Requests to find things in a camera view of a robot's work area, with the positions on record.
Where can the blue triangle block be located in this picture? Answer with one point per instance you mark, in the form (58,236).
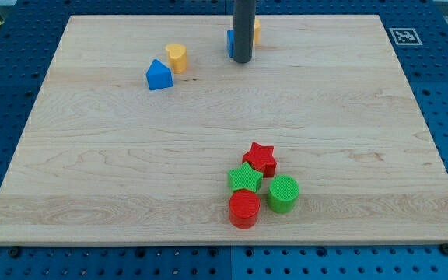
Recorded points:
(159,76)

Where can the red star block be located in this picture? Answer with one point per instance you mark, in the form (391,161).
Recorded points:
(261,158)

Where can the green star block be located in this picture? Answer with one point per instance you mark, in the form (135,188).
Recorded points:
(245,178)

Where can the red cylinder block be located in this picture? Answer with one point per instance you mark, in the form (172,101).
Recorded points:
(244,207)

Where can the green cylinder block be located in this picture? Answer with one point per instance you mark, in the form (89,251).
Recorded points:
(282,194)

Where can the wooden board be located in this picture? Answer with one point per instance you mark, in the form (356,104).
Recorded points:
(105,161)

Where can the yellow heart block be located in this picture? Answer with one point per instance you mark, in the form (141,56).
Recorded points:
(177,57)

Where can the blue block behind tool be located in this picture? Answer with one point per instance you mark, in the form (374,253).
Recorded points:
(229,42)

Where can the yellow block behind tool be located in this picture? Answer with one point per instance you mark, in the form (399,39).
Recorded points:
(257,31)

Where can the white fiducial marker tag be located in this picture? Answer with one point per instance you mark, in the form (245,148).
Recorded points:
(404,36)

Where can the black bolt right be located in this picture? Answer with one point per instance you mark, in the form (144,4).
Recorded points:
(443,248)

